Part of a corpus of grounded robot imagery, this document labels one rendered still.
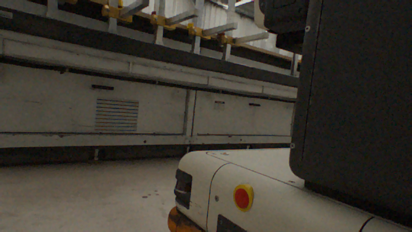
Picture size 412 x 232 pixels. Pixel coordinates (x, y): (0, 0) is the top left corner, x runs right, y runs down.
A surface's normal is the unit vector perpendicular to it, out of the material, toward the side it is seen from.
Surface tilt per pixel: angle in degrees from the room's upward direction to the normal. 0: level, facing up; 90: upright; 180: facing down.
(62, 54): 90
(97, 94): 90
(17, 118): 90
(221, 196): 90
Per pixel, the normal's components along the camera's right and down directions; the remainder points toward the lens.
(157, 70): 0.59, 0.11
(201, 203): -0.80, -0.05
